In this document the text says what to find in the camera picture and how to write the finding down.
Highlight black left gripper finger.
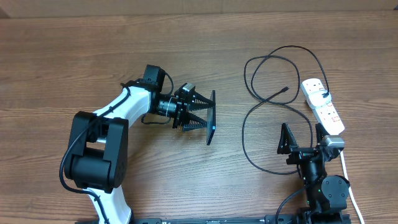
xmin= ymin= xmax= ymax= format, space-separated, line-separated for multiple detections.
xmin=182 ymin=113 xmax=207 ymax=132
xmin=188 ymin=91 xmax=215 ymax=111

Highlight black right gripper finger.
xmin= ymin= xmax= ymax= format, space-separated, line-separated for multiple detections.
xmin=277 ymin=123 xmax=299 ymax=154
xmin=315 ymin=123 xmax=329 ymax=144

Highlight blue Galaxy smartphone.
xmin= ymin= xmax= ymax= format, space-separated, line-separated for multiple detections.
xmin=206 ymin=90 xmax=216 ymax=146

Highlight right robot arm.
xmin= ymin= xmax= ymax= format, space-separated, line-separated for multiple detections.
xmin=269 ymin=123 xmax=351 ymax=223

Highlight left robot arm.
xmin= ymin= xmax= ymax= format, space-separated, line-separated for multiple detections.
xmin=59 ymin=65 xmax=216 ymax=223

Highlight white USB charger plug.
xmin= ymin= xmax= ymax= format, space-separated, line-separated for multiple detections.
xmin=305 ymin=90 xmax=331 ymax=109

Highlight white power strip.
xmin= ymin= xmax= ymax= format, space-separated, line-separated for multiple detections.
xmin=300 ymin=78 xmax=345 ymax=135

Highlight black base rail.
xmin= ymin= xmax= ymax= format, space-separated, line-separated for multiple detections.
xmin=74 ymin=213 xmax=352 ymax=224

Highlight white power strip cord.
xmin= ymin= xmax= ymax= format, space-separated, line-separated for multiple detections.
xmin=339 ymin=149 xmax=365 ymax=224

